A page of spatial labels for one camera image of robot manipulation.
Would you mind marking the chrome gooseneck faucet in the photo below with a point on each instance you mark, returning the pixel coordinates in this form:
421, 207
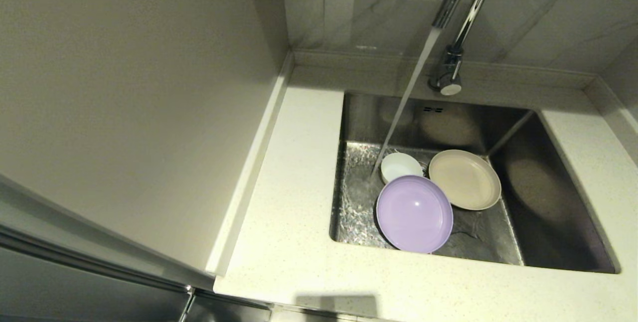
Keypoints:
451, 70

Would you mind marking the running tap water stream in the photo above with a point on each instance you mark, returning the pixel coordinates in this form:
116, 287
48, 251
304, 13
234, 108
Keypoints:
406, 97

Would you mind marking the purple round plate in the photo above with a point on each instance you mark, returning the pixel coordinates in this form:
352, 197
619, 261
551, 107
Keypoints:
413, 215

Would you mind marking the grey cabinet door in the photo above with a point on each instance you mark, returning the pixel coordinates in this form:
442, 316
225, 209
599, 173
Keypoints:
75, 287

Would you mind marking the stainless steel sink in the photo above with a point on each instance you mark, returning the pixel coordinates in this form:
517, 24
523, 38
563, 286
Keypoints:
548, 202

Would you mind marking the beige round plate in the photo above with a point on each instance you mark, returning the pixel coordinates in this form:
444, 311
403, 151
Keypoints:
466, 180

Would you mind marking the white round cup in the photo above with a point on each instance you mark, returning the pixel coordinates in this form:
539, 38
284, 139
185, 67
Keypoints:
398, 165

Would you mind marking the beige cabinet side panel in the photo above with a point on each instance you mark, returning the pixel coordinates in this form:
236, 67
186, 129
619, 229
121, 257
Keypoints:
124, 102

